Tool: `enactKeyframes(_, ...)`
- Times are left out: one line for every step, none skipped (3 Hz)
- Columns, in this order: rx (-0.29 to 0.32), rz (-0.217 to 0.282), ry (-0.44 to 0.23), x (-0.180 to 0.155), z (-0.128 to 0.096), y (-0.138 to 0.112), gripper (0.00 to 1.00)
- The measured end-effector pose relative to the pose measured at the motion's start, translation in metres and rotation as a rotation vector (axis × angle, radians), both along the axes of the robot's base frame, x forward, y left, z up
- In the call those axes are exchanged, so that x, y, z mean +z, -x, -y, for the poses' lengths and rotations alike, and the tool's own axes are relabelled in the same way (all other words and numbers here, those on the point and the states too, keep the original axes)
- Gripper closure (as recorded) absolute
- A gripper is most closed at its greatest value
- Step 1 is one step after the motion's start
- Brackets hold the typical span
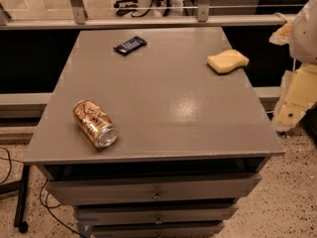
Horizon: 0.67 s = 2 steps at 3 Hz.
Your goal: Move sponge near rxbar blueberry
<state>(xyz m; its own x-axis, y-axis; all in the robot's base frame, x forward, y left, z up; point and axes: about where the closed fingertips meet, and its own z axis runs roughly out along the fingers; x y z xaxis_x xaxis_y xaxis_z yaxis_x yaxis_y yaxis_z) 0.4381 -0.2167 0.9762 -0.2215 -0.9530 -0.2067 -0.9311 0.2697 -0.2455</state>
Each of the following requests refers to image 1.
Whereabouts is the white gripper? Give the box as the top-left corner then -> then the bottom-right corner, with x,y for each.
271,63 -> 317,132

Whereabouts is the yellow sponge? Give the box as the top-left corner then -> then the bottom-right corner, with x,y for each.
207,50 -> 250,74

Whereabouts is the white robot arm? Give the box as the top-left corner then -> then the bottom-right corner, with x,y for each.
269,0 -> 317,132

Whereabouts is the blue rxbar wrapper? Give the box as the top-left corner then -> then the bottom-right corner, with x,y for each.
113,36 -> 148,56

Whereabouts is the grey drawer cabinet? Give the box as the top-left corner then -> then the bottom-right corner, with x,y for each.
22,27 -> 286,238

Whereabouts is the top grey drawer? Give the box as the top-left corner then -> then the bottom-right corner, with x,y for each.
46,174 -> 262,205

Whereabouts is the grey drawer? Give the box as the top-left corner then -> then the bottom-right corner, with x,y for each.
46,174 -> 262,205
75,203 -> 238,225
92,221 -> 224,238

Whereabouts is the bottom grey drawer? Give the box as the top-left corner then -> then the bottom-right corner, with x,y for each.
92,221 -> 224,238

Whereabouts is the black office chair base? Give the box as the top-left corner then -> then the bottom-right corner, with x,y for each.
113,0 -> 138,16

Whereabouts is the gold soda can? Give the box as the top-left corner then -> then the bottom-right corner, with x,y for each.
72,100 -> 119,148

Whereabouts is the middle grey drawer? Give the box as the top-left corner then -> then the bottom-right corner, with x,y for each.
75,203 -> 238,225

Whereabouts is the black floor stand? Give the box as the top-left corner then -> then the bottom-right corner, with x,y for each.
0,166 -> 30,234

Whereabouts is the metal window rail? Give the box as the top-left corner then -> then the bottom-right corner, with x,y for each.
0,0 -> 295,31

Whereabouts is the black floor cable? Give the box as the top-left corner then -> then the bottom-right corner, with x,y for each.
0,146 -> 87,238

